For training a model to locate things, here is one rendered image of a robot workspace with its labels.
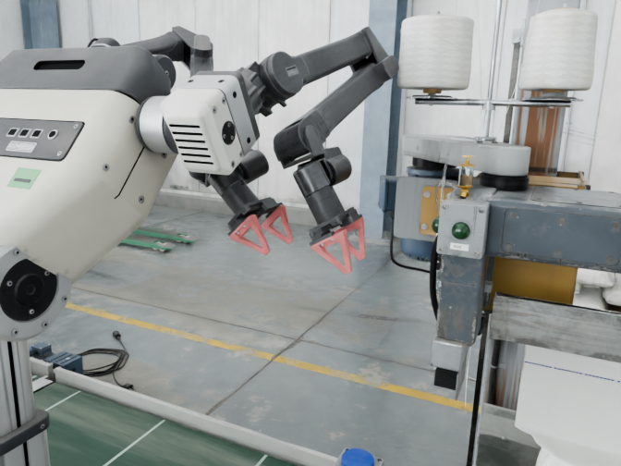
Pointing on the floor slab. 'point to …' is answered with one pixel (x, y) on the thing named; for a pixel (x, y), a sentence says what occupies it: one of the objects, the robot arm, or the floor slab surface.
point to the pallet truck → (158, 239)
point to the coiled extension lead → (111, 363)
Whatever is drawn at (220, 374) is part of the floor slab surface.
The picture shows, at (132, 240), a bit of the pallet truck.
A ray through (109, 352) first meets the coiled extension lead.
